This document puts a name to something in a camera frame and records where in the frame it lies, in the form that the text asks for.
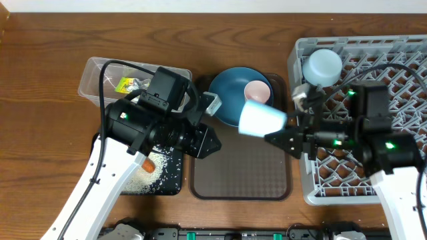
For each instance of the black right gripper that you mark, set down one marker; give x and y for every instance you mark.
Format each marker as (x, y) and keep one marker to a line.
(308, 128)

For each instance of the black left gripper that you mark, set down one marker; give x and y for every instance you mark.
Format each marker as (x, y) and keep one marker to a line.
(206, 135)

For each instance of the black plastic tray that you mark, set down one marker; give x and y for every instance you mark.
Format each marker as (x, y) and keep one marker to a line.
(173, 180)

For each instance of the yellow green snack wrapper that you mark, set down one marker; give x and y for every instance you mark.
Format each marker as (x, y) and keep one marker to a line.
(126, 85)

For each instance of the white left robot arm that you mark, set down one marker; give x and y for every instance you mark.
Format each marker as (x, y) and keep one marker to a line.
(121, 148)

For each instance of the orange carrot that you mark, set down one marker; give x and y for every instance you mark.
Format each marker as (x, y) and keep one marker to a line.
(148, 165)

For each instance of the clear plastic waste bin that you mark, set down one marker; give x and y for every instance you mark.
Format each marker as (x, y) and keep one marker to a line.
(89, 85)

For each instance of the light blue cup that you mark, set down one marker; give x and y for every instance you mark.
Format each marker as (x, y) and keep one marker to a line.
(258, 120)

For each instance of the spilled white rice grains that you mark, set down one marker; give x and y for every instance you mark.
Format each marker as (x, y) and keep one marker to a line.
(150, 173)

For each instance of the dark blue plate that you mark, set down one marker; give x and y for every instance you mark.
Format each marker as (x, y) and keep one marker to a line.
(227, 90)

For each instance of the light blue bowl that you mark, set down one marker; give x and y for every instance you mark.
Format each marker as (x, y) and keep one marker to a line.
(323, 67)

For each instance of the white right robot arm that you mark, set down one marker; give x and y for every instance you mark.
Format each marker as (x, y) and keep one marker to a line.
(391, 160)

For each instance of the brown serving tray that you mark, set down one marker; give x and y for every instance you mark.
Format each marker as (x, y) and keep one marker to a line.
(245, 168)

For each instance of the pink cup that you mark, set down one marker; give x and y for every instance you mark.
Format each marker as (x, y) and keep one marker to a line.
(258, 91)

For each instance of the aluminium foil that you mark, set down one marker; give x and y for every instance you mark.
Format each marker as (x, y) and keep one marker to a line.
(140, 84)

